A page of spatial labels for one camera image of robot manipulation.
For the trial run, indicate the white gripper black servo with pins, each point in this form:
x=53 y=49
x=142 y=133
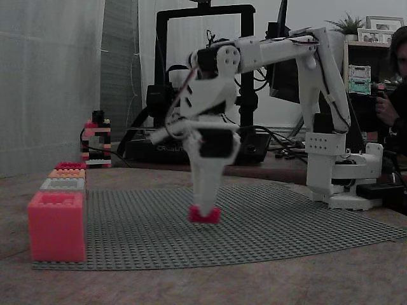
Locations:
x=213 y=143

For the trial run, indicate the person's head dark hair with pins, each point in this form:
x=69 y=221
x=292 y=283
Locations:
x=399 y=51

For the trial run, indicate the black and pink brick tower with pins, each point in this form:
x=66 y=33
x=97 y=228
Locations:
x=98 y=159

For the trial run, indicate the orange brick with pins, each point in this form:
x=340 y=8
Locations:
x=66 y=174

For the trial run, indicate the small green potted plant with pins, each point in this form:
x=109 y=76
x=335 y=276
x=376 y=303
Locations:
x=348 y=25

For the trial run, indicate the grey studded baseplate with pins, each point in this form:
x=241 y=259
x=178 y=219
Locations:
x=143 y=228

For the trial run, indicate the wooden shelf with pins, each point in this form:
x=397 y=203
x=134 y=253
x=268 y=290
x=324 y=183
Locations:
x=346 y=63

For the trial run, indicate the large pink brick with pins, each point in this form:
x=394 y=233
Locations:
x=57 y=232

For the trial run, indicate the white picture frame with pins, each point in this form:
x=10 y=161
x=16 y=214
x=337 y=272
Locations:
x=384 y=23
x=375 y=35

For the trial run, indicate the black computer monitor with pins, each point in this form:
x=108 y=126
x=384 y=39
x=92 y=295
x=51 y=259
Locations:
x=283 y=82

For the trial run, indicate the small red brick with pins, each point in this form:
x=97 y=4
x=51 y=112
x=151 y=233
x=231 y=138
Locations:
x=216 y=218

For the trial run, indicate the green plastic storage crate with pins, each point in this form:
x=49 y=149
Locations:
x=360 y=86

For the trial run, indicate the white curtain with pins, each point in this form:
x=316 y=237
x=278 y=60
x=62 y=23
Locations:
x=47 y=89

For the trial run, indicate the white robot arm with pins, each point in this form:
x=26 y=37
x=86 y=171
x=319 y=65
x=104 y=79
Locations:
x=321 y=79

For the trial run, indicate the black handheld device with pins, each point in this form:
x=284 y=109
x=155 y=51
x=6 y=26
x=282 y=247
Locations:
x=364 y=111

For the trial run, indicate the person's right hand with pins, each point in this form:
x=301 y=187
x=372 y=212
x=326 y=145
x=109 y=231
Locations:
x=386 y=109

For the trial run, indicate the grey plastic storage crate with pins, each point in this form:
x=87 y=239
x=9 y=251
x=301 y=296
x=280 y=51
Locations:
x=360 y=72

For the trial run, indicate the grey brick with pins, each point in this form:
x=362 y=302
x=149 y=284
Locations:
x=47 y=188

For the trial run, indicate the black 3D printer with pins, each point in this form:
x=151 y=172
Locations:
x=222 y=11

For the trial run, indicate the person's dark-sleeved forearm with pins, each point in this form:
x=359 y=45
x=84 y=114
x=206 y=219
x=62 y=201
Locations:
x=400 y=130

